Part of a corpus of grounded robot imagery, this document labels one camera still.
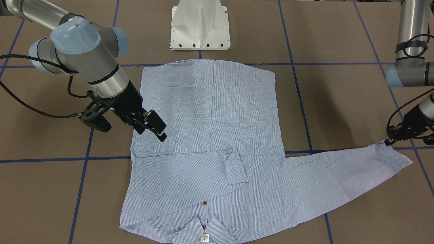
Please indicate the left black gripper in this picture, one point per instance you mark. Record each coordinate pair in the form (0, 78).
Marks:
(414, 119)

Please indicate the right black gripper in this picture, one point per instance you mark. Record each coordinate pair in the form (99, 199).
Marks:
(128, 102)

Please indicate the light blue striped shirt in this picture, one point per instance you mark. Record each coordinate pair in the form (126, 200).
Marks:
(221, 176)

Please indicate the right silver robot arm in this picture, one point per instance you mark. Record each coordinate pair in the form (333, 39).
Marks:
(78, 46)

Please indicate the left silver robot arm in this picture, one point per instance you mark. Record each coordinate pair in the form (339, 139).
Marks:
(411, 70)

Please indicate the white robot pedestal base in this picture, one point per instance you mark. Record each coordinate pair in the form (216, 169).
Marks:
(200, 25)

